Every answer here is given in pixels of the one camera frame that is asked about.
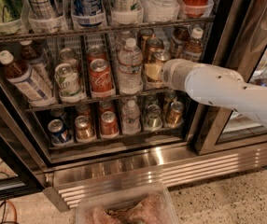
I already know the rear green white soda can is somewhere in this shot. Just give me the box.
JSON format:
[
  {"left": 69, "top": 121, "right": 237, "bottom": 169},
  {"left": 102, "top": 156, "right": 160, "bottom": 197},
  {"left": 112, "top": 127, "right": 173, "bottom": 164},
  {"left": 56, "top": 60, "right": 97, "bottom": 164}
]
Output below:
[{"left": 59, "top": 48, "right": 80, "bottom": 70}]

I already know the rear right tea bottle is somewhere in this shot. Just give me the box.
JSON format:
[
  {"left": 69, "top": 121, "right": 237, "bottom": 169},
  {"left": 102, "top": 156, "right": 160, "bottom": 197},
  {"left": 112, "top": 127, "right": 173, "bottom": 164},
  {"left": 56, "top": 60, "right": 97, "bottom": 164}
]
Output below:
[{"left": 169, "top": 26, "right": 190, "bottom": 58}]

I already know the front right tea bottle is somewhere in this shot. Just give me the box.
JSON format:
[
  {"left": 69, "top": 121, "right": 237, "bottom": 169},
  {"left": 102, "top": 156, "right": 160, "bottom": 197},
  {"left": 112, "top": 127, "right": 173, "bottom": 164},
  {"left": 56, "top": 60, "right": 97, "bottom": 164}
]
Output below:
[{"left": 182, "top": 27, "right": 204, "bottom": 62}]

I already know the red cola can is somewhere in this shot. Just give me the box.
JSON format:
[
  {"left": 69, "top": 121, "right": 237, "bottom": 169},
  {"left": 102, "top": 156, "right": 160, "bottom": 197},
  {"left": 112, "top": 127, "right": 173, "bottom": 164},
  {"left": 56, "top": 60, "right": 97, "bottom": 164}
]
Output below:
[
  {"left": 87, "top": 45, "right": 107, "bottom": 63},
  {"left": 89, "top": 59, "right": 113, "bottom": 92}
]

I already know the silver green can bottom shelf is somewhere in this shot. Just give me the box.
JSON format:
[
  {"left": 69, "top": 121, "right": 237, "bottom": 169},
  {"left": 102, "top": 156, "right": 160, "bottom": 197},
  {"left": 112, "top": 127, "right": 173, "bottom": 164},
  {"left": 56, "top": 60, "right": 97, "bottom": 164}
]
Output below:
[{"left": 145, "top": 105, "right": 162, "bottom": 131}]

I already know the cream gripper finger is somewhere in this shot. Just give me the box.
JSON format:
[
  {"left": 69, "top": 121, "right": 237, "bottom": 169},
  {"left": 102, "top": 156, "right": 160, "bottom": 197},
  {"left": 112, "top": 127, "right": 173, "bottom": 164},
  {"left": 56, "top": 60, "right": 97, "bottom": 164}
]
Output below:
[{"left": 145, "top": 63, "right": 162, "bottom": 83}]

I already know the front red cola can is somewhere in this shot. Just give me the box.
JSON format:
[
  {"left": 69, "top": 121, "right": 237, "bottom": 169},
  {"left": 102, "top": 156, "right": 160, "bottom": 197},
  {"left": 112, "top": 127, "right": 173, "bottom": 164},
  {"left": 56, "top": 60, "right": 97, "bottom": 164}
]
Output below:
[{"left": 89, "top": 59, "right": 113, "bottom": 92}]

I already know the front green white soda can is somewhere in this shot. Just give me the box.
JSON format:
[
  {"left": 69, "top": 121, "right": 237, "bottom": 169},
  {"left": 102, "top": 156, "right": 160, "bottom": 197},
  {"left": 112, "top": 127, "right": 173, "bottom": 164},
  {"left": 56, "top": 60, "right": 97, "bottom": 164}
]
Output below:
[{"left": 55, "top": 63, "right": 82, "bottom": 97}]

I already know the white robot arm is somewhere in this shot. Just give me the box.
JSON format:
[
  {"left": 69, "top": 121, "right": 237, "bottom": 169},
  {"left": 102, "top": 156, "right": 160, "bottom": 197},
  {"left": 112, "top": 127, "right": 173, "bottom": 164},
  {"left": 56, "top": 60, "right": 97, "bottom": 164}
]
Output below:
[{"left": 158, "top": 59, "right": 267, "bottom": 128}]

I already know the water bottle shelf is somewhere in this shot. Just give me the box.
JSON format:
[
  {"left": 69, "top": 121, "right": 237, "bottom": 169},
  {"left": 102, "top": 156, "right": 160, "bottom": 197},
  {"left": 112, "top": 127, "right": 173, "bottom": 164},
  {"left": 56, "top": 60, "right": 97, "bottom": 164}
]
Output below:
[
  {"left": 115, "top": 31, "right": 133, "bottom": 51},
  {"left": 118, "top": 38, "right": 143, "bottom": 94},
  {"left": 143, "top": 0, "right": 179, "bottom": 22},
  {"left": 122, "top": 100, "right": 141, "bottom": 134}
]

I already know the water bottle top shelf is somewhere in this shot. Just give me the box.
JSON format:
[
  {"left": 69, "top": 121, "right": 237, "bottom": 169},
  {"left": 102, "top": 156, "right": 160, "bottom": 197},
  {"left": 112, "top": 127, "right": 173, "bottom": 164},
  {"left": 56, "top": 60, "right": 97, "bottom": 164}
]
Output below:
[{"left": 143, "top": 0, "right": 179, "bottom": 22}]

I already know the green white soda can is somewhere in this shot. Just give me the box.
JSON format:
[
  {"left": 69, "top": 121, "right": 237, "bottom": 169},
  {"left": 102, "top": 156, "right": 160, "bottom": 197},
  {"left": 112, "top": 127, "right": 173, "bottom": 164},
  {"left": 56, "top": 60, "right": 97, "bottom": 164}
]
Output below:
[
  {"left": 55, "top": 63, "right": 82, "bottom": 97},
  {"left": 59, "top": 48, "right": 80, "bottom": 70}
]

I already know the orange can bottom shelf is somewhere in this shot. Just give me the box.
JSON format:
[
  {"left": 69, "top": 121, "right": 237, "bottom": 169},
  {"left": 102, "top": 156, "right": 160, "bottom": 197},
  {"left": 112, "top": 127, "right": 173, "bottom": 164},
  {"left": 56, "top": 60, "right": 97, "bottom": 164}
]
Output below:
[{"left": 165, "top": 101, "right": 184, "bottom": 125}]

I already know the tea bottle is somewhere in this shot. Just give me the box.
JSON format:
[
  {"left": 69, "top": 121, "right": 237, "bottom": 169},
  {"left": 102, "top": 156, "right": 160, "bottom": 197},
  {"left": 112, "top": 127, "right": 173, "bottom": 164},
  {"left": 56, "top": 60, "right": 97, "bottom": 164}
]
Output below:
[
  {"left": 169, "top": 26, "right": 190, "bottom": 58},
  {"left": 20, "top": 40, "right": 53, "bottom": 89},
  {"left": 182, "top": 27, "right": 204, "bottom": 62},
  {"left": 0, "top": 50, "right": 52, "bottom": 102}
]

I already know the front left tea bottle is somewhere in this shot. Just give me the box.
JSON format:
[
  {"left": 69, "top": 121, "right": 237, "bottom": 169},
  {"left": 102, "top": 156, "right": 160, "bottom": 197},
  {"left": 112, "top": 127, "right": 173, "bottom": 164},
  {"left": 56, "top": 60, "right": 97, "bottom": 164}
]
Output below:
[{"left": 0, "top": 50, "right": 52, "bottom": 102}]

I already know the rear red cola can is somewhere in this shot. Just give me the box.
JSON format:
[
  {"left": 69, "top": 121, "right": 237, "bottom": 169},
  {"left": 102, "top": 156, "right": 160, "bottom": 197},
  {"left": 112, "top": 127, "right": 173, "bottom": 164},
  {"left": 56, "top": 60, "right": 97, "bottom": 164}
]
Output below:
[{"left": 87, "top": 45, "right": 107, "bottom": 63}]

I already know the front water bottle middle shelf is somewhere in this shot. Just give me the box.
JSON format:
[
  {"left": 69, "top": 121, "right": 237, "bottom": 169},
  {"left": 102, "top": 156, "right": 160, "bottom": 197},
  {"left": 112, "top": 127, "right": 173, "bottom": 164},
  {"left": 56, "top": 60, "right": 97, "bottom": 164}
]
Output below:
[{"left": 118, "top": 38, "right": 143, "bottom": 94}]

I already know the rear left tea bottle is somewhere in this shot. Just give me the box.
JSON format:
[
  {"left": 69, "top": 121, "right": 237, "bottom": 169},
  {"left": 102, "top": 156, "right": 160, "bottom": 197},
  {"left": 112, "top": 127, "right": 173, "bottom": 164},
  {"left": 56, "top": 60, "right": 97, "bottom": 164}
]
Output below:
[{"left": 20, "top": 40, "right": 53, "bottom": 89}]

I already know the grey plaid can top shelf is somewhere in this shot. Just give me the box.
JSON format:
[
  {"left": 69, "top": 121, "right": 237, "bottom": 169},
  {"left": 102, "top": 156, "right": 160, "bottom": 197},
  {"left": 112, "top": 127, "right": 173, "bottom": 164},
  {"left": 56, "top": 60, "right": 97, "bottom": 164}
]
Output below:
[{"left": 28, "top": 0, "right": 63, "bottom": 20}]

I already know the steel fridge base grille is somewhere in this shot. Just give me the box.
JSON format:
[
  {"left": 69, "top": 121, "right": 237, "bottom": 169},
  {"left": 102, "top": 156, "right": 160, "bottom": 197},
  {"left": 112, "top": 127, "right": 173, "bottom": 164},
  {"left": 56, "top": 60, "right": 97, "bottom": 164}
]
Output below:
[{"left": 43, "top": 135, "right": 267, "bottom": 212}]

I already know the orange can shelf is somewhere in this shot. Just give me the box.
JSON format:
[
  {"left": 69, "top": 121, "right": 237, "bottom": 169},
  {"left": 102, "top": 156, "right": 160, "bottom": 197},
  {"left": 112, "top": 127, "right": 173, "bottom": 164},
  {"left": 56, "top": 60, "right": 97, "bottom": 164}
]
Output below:
[
  {"left": 144, "top": 49, "right": 172, "bottom": 85},
  {"left": 165, "top": 101, "right": 184, "bottom": 125},
  {"left": 137, "top": 28, "right": 154, "bottom": 50},
  {"left": 144, "top": 37, "right": 164, "bottom": 63}
]

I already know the open fridge glass door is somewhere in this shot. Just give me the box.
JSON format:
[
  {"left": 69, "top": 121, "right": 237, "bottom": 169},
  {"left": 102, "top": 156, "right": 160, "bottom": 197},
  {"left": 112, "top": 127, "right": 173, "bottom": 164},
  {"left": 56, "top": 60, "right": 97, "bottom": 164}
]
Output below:
[{"left": 195, "top": 0, "right": 267, "bottom": 155}]

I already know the clear plastic food container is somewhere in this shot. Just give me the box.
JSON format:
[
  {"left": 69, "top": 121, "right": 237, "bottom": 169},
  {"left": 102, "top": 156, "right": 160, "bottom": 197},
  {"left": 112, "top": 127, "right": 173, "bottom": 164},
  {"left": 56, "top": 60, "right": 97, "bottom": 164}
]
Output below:
[{"left": 76, "top": 182, "right": 179, "bottom": 224}]

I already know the orange cable on floor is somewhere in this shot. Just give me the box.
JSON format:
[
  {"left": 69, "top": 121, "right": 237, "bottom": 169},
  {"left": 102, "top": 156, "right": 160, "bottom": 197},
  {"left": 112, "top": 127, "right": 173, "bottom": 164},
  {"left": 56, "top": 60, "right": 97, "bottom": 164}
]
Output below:
[{"left": 0, "top": 199, "right": 19, "bottom": 224}]

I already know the blue can bottom shelf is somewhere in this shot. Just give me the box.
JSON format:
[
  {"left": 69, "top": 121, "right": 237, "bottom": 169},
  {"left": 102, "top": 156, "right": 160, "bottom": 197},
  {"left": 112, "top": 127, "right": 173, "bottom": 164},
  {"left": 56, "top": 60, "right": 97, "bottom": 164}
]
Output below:
[{"left": 48, "top": 119, "right": 72, "bottom": 146}]

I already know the copper can bottom shelf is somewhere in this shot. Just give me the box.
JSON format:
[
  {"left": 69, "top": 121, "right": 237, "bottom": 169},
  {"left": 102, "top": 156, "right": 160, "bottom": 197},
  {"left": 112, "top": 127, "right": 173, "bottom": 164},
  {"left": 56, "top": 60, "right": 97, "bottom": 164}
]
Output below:
[{"left": 75, "top": 116, "right": 94, "bottom": 140}]

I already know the blue white can top shelf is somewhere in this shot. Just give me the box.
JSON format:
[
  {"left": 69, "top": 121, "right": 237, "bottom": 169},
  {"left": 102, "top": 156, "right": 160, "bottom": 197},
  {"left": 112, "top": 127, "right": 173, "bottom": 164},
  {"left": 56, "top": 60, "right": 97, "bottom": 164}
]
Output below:
[{"left": 73, "top": 0, "right": 102, "bottom": 17}]

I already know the rear water bottle middle shelf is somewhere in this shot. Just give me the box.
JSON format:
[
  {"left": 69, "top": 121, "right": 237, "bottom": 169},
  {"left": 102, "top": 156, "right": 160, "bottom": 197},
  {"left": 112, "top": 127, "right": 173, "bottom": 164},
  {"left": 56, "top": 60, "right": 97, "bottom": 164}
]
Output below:
[{"left": 115, "top": 31, "right": 133, "bottom": 51}]

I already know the water bottle bottom shelf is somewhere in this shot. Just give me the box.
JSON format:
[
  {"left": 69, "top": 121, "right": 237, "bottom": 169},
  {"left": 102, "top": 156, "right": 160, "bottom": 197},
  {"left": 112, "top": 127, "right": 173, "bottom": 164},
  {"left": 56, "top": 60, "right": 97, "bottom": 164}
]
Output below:
[{"left": 122, "top": 100, "right": 141, "bottom": 134}]

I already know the red can bottom shelf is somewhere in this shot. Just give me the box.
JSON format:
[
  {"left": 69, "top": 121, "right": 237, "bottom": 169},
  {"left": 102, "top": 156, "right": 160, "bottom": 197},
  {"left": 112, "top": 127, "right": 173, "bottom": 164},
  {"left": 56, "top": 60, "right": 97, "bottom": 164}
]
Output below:
[{"left": 101, "top": 111, "right": 119, "bottom": 135}]

